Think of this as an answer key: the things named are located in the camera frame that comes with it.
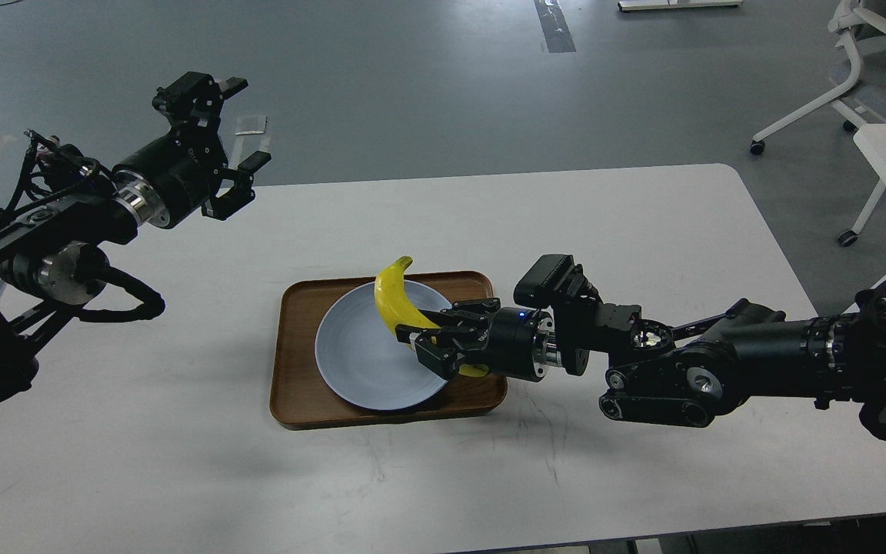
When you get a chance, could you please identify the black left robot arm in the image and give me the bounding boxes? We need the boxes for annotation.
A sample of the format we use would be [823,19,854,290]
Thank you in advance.
[0,72,271,402]

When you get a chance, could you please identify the brown wooden tray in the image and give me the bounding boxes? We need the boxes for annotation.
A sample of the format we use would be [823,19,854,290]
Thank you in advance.
[268,276,508,430]

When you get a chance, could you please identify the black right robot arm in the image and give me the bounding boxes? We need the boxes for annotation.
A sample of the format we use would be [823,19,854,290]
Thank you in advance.
[375,255,886,441]

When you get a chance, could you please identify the yellow banana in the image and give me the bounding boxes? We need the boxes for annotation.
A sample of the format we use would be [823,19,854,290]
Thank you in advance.
[374,255,490,379]

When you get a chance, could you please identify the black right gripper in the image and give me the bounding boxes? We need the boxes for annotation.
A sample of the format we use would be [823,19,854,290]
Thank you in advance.
[396,298,555,382]

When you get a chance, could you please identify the light blue round plate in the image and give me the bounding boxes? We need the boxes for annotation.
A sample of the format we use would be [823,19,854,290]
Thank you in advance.
[315,282,447,411]

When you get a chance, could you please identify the white office chair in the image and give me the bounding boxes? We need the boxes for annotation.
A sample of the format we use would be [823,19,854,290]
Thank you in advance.
[749,0,886,155]

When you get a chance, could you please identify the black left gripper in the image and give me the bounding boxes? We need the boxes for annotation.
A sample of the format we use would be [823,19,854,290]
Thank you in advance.
[113,72,271,229]

